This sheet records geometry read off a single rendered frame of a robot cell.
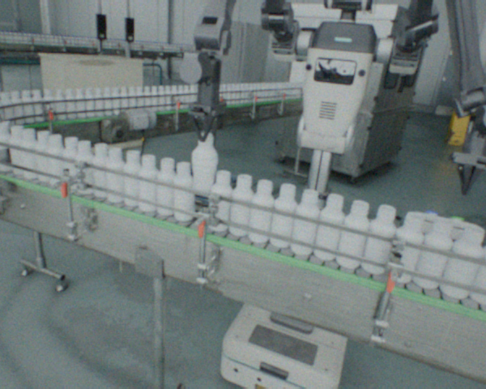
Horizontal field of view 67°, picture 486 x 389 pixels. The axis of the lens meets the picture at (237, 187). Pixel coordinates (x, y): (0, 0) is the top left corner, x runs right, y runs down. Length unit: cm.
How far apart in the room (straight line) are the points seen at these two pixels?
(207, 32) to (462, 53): 61
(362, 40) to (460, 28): 51
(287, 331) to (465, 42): 136
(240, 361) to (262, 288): 80
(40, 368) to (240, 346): 96
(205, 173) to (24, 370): 146
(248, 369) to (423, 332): 98
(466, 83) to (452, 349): 63
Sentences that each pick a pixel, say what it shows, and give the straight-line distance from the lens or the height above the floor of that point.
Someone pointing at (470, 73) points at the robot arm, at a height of 147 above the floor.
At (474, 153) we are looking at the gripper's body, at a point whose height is 128.
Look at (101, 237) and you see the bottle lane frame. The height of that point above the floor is 88.
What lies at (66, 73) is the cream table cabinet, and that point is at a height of 101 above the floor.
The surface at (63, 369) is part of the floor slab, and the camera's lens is 208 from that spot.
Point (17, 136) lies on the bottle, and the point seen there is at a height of 114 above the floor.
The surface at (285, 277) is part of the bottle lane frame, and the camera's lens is 98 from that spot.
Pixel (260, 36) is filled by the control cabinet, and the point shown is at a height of 168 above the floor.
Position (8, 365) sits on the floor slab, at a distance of 219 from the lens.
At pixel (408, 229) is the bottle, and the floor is 113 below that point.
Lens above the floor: 149
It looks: 21 degrees down
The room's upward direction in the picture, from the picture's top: 5 degrees clockwise
